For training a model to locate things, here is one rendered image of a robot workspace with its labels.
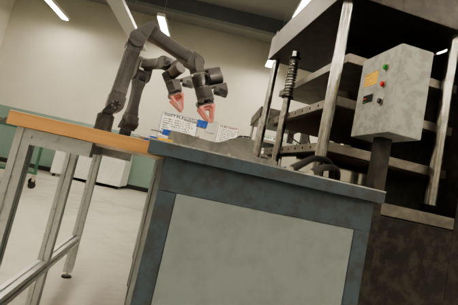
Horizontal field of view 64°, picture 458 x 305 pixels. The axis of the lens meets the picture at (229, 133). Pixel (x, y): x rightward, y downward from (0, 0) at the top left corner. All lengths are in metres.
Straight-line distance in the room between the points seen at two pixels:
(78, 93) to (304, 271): 8.80
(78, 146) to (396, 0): 1.77
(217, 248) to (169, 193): 0.20
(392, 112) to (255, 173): 0.85
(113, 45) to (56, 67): 1.44
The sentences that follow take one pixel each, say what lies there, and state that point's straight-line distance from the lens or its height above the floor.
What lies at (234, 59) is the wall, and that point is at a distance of 9.37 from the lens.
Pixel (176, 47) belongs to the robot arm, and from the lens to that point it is 1.51.
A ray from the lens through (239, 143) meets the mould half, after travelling 1.64.
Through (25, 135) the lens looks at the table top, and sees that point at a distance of 1.20.
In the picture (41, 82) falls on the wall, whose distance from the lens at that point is 9.97.
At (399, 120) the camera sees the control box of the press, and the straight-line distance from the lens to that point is 1.71.
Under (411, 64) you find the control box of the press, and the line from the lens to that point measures 1.80.
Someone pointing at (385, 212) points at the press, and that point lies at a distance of 2.05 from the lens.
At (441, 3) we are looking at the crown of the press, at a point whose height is 1.93.
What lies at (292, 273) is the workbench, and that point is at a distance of 1.11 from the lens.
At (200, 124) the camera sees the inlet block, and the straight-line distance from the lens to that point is 1.49.
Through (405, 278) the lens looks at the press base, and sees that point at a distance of 2.17.
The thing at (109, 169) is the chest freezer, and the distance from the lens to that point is 8.30.
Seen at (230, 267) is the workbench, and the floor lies 0.51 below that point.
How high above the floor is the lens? 0.74
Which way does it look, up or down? 7 degrees up
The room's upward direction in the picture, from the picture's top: 12 degrees clockwise
